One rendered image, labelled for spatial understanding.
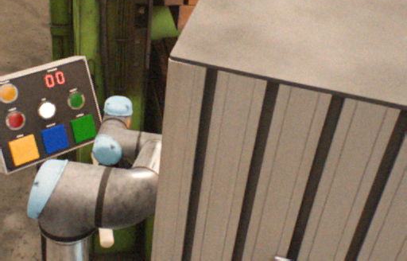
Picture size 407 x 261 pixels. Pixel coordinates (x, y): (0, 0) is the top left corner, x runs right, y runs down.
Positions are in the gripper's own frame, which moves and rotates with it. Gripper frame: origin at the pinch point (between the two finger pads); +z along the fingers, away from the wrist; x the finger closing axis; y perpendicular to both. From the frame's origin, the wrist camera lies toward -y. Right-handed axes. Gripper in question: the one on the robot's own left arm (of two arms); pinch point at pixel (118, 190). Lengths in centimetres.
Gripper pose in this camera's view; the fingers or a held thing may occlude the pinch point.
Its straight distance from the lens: 186.3
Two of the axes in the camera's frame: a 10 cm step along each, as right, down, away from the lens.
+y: -2.7, 5.5, -7.9
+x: 9.6, 2.2, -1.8
